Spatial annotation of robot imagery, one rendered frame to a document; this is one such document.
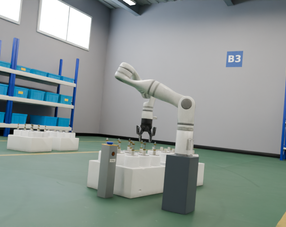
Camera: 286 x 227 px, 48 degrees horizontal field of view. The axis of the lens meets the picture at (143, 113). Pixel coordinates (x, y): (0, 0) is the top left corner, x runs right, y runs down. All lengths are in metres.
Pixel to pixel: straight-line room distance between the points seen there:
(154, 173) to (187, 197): 0.46
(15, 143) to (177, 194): 2.92
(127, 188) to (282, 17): 7.04
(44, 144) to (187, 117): 2.85
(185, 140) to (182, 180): 0.21
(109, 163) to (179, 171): 0.43
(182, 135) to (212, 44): 7.04
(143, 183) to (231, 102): 6.37
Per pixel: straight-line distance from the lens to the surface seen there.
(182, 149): 1.79
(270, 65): 8.24
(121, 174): 2.06
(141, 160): 2.14
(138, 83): 1.87
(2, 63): 6.79
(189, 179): 1.77
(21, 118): 7.06
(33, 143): 4.22
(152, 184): 2.18
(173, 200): 1.81
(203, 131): 8.45
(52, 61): 8.62
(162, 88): 1.84
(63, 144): 4.66
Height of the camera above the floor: 0.44
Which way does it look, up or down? 2 degrees up
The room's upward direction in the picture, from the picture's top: 5 degrees clockwise
